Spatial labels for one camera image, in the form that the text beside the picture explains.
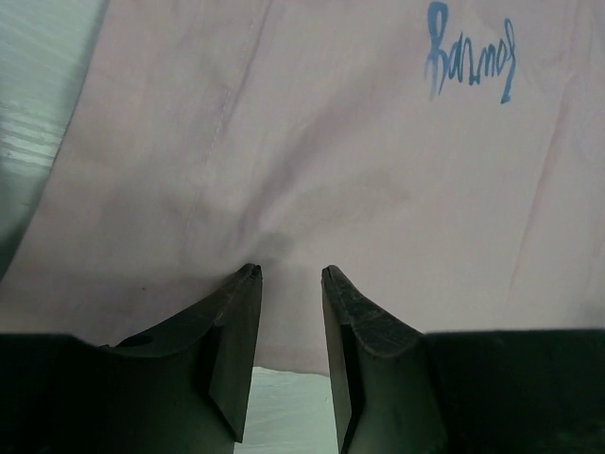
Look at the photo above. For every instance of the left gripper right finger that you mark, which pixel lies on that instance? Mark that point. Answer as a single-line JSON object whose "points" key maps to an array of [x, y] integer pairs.
{"points": [[398, 390]]}

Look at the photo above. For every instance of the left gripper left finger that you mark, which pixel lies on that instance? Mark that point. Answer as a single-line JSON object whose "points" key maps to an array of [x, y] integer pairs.
{"points": [[181, 386]]}

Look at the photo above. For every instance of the pink cloth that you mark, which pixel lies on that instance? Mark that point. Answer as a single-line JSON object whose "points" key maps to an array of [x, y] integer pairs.
{"points": [[448, 156]]}

